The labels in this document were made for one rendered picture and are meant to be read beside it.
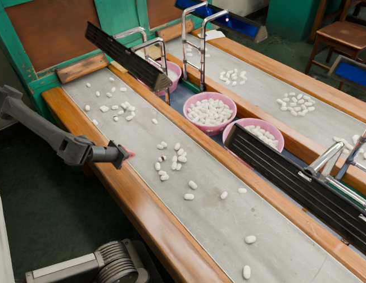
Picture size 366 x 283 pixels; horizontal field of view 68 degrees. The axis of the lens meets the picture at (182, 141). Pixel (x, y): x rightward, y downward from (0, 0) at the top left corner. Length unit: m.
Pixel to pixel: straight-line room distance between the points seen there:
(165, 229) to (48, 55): 1.14
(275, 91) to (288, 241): 0.84
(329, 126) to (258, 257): 0.74
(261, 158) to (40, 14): 1.28
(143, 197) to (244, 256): 0.41
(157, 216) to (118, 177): 0.24
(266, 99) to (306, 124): 0.25
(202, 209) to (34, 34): 1.19
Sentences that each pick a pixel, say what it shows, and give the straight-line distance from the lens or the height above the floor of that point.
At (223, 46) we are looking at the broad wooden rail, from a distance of 1.93.
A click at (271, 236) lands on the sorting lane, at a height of 0.74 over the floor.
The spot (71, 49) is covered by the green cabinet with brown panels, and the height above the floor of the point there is 0.92.
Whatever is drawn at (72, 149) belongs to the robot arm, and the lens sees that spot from 0.89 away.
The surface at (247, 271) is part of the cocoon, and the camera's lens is 0.95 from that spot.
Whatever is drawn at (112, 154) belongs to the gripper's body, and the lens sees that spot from 0.97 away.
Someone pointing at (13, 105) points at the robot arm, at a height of 1.08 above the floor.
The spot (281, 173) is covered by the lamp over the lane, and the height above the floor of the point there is 1.08.
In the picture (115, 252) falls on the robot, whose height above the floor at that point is 0.78.
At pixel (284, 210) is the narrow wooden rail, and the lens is 1.06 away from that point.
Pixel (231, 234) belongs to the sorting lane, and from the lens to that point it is 1.01.
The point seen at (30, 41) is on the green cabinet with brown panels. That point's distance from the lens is 1.65.
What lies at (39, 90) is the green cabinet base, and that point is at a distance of 1.74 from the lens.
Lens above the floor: 1.65
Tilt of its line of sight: 47 degrees down
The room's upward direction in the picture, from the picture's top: 3 degrees counter-clockwise
